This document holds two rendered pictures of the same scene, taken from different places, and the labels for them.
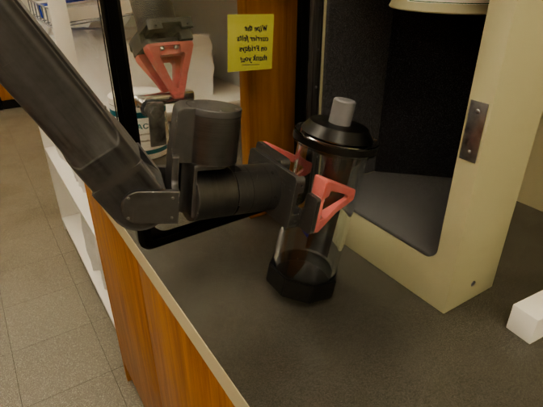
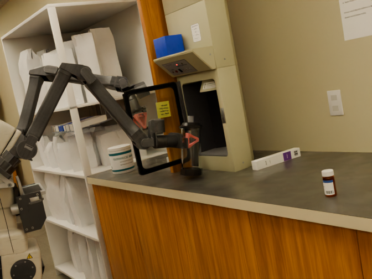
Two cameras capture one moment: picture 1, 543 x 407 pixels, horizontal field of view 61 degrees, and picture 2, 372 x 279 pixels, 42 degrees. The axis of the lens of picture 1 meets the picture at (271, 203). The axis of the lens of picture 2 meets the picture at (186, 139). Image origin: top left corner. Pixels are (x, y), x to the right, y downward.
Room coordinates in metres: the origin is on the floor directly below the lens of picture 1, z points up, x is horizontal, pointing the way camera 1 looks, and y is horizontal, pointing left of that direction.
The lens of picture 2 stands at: (-1.63, 0.00, 1.39)
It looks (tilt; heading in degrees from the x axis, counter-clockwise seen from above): 7 degrees down; 359
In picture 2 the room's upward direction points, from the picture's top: 11 degrees counter-clockwise
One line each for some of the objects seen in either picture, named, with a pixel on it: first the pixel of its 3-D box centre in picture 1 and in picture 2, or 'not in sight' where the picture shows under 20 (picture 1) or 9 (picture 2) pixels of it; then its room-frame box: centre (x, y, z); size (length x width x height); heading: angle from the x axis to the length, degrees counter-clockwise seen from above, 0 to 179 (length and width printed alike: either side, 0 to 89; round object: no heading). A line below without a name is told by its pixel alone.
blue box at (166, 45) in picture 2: not in sight; (169, 46); (0.66, -0.05, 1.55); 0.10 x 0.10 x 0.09; 33
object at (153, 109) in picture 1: (155, 123); not in sight; (0.58, 0.15, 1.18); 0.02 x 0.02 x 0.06; 35
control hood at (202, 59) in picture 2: not in sight; (183, 63); (0.59, -0.10, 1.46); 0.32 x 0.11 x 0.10; 33
